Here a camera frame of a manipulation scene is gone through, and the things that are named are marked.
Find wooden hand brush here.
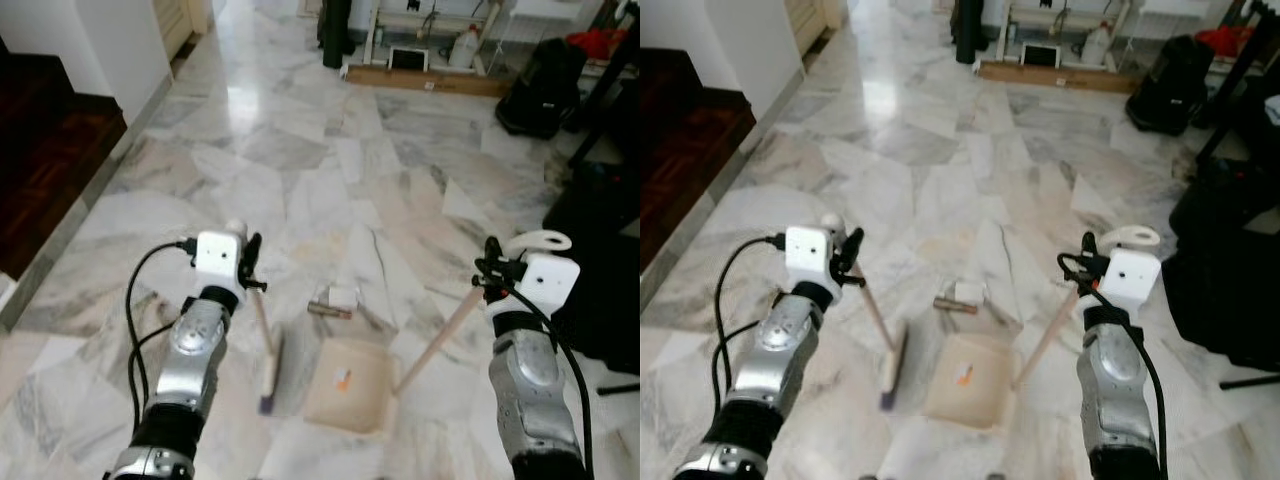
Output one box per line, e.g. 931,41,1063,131
858,280,913,413
250,287,288,417

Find beige dustpan with wooden handle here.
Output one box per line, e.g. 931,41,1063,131
921,285,1086,431
302,285,491,437

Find large black bag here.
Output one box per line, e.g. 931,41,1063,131
1160,158,1280,373
543,160,641,377

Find black backpack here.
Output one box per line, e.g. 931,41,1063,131
495,38,590,140
1125,35,1217,137

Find long wooden board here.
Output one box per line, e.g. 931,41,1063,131
344,64,512,99
977,59,1137,95

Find black tripod leg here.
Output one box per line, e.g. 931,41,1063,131
568,0,641,167
1195,18,1280,167

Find dark wooden stairs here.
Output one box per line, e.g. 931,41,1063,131
0,38,129,283
640,45,757,273

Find white framed tablet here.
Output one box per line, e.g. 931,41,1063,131
387,45,432,74
1019,42,1064,70

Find white plastic jug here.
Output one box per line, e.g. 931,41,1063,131
1082,21,1115,67
447,24,484,72

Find light wooden door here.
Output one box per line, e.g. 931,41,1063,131
152,0,212,62
785,0,850,57

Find black cylinder stand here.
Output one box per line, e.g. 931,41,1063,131
317,0,357,70
951,0,990,65

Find red cloth bag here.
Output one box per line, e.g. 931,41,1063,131
567,27,630,60
1195,26,1257,57

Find white shelf rack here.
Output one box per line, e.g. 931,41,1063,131
363,0,506,77
1000,0,1136,71

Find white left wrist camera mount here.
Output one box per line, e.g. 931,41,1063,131
784,213,843,287
194,218,249,292

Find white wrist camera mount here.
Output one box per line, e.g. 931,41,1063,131
505,229,582,317
194,218,249,292
784,213,843,287
1100,224,1164,312

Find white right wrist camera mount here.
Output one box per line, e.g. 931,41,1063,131
1100,224,1164,312
505,229,582,317

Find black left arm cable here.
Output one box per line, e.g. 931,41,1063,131
124,238,201,416
711,233,791,416

